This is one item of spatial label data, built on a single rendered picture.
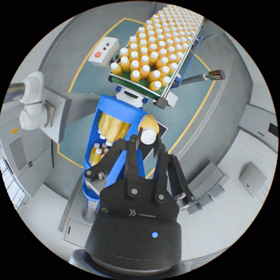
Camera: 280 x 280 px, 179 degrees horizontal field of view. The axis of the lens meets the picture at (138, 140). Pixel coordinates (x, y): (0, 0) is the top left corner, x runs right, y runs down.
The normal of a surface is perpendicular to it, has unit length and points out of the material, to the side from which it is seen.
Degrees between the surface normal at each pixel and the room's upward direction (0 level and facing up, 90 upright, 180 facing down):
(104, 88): 0
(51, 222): 90
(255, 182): 90
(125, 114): 9
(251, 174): 90
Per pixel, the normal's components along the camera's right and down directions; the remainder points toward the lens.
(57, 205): 0.52, -0.78
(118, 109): 0.00, 0.40
